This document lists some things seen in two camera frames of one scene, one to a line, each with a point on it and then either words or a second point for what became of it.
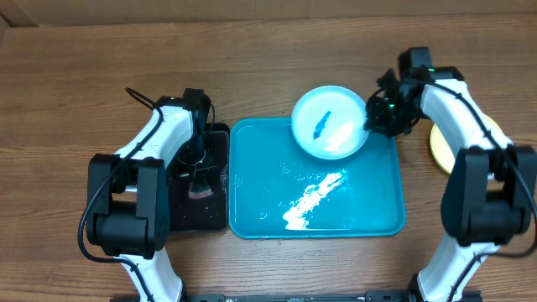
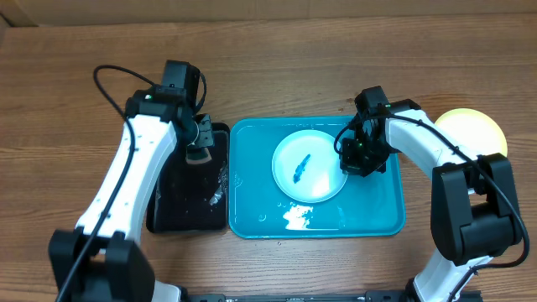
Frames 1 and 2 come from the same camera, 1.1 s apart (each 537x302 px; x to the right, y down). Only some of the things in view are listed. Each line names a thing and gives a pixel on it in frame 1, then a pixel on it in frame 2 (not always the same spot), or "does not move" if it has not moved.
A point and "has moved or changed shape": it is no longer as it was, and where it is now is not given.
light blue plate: x=329 y=122 → x=306 y=168
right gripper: x=378 y=122 → x=353 y=164
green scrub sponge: x=198 y=190 has moved or changed shape
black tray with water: x=188 y=212 does not move
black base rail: x=286 y=297 does not move
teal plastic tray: x=278 y=190 does not move
